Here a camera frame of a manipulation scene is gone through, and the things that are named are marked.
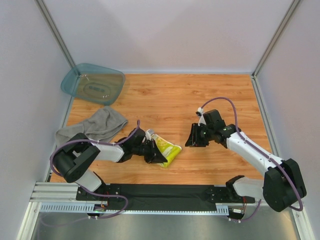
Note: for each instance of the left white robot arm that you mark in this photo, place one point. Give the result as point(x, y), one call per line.
point(72, 160)

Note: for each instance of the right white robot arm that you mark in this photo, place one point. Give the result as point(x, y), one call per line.
point(265, 162)

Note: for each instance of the yellow green patterned towel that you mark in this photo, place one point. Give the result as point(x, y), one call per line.
point(168, 149)

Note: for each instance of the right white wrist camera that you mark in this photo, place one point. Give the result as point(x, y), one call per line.
point(200, 114)

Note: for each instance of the teal transparent plastic tub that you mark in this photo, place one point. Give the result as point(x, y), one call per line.
point(94, 83)

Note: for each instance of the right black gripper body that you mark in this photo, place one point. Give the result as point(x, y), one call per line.
point(198, 135)

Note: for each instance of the left aluminium frame post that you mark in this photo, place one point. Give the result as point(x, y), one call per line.
point(44, 10)

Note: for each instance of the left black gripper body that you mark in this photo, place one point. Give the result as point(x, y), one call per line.
point(152, 151)

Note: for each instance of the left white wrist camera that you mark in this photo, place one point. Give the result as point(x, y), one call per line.
point(149, 134)

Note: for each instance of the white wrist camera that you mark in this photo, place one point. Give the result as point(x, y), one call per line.
point(200, 114)
point(149, 134)

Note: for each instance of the grey towel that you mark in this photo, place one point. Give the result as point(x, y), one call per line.
point(102, 126)

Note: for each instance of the aluminium frame post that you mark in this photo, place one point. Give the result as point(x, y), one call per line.
point(44, 10)
point(276, 36)

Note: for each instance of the right aluminium frame post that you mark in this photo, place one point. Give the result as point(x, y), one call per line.
point(276, 36)

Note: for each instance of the aluminium front rail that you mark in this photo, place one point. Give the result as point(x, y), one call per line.
point(57, 192)

